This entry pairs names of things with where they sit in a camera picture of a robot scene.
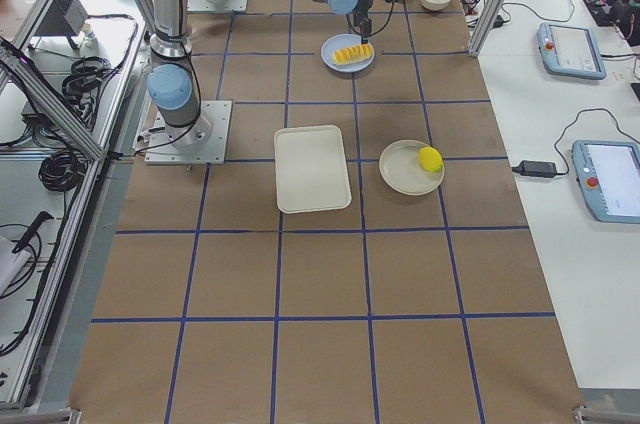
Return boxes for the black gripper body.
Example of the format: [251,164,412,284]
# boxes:
[351,7,371,35]

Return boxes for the striped bread roll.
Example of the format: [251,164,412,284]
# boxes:
[332,43,374,66]

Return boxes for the blue plate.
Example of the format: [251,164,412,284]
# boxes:
[321,34,375,73]

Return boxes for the yellow lemon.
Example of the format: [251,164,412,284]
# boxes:
[418,146,444,173]

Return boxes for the white shallow dish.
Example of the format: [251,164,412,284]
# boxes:
[379,140,445,196]

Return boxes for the white rectangular tray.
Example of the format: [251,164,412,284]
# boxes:
[274,125,352,214]

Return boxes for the far teach pendant tablet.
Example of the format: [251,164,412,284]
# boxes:
[537,22,607,80]

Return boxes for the teach pendant tablet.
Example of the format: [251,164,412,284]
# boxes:
[537,22,607,80]
[571,140,639,224]

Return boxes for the black power brick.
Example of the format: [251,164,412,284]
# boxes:
[512,160,558,178]

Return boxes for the near teach pendant tablet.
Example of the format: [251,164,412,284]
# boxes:
[571,140,639,224]

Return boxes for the grey electronics box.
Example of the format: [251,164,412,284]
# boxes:
[35,0,88,50]

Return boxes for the coiled black cables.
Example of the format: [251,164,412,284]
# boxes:
[38,149,84,193]

